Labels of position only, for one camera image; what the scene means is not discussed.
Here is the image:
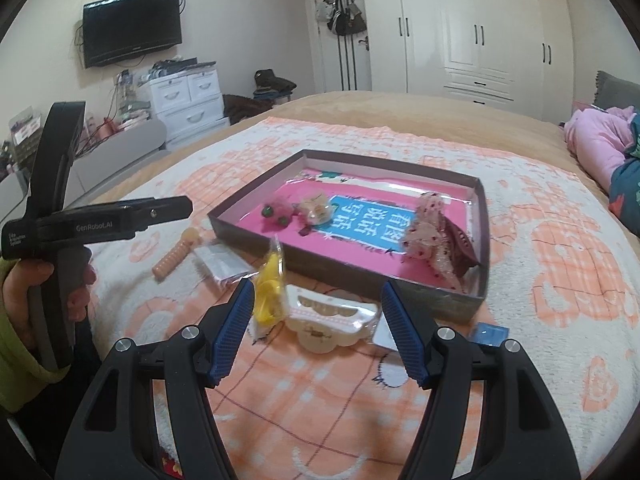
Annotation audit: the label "small blue box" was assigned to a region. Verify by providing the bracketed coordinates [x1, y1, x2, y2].
[469, 323, 509, 348]

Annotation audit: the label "orange spiral hair tie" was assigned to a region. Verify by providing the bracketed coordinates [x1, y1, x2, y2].
[150, 226, 202, 282]

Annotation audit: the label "clear packet of earrings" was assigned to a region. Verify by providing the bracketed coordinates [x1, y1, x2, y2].
[194, 243, 256, 288]

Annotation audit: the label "maroon hair clip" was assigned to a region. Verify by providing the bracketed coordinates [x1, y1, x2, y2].
[444, 217, 480, 278]

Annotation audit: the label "bagged yellow rings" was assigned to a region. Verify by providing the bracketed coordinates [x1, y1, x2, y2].
[249, 236, 289, 346]

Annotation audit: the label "dotted organza bow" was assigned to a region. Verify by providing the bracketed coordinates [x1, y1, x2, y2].
[399, 192, 463, 292]

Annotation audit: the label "cream claw hair clip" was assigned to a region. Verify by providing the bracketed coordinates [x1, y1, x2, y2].
[285, 285, 380, 354]

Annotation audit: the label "pink pompom hair clip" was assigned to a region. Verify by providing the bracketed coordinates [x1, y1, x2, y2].
[260, 196, 296, 228]

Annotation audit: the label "bagged pearl hair ties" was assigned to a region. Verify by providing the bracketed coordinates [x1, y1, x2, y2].
[298, 194, 334, 229]

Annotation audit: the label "pearl flower earrings card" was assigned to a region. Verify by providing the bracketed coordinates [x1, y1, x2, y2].
[371, 314, 397, 351]

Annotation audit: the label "person's left hand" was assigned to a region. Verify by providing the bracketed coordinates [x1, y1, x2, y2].
[0, 260, 98, 351]

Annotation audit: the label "grey chair back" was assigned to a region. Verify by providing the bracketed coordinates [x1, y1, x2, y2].
[1, 119, 167, 223]

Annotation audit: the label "white drawer cabinet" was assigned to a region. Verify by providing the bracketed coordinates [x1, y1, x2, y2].
[138, 64, 230, 148]

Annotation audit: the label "orange white plush blanket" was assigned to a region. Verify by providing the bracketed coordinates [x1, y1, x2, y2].
[113, 118, 639, 479]

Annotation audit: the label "pile of dark clothes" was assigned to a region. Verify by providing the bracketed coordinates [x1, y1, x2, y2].
[222, 68, 297, 125]

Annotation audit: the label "brown cardboard tray box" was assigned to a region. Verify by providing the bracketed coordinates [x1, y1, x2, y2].
[208, 150, 490, 323]

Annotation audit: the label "floral blue quilt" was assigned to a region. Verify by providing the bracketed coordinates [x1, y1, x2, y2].
[608, 114, 640, 239]

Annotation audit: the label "tan bedspread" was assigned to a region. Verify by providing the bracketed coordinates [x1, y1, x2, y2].
[94, 91, 608, 207]

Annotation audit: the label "white door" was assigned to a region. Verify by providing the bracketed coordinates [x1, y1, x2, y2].
[305, 0, 372, 93]

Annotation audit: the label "bags hanging on door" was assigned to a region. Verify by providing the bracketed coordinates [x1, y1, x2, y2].
[316, 0, 367, 37]

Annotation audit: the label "white wardrobe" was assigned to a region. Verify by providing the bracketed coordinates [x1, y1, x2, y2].
[363, 0, 574, 124]

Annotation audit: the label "black wall television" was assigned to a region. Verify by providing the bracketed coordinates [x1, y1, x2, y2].
[81, 0, 182, 68]

